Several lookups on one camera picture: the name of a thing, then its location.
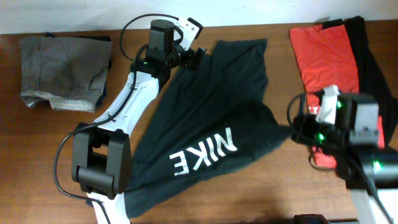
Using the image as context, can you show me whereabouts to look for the folded grey shorts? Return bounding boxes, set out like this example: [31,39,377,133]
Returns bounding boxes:
[19,35,113,113]

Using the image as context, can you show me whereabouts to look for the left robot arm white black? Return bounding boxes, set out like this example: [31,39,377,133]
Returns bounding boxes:
[71,15,205,223]

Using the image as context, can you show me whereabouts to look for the dark green Nike t-shirt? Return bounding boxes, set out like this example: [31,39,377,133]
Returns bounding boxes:
[124,39,292,218]

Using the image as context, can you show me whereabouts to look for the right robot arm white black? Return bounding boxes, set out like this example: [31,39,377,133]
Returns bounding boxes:
[287,93,397,223]

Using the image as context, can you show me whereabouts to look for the red soccer t-shirt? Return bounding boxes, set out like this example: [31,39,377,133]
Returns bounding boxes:
[289,24,386,169]

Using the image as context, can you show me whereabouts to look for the black garment under red shirt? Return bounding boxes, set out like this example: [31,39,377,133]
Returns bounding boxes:
[323,16,397,145]

